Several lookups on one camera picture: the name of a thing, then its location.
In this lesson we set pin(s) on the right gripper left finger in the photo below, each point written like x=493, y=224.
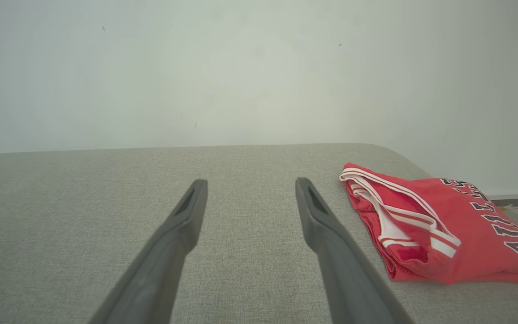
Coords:
x=160, y=270

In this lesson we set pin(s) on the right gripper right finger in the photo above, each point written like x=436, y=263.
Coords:
x=349, y=279

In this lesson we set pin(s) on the red white basketball jersey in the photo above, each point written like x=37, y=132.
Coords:
x=457, y=234

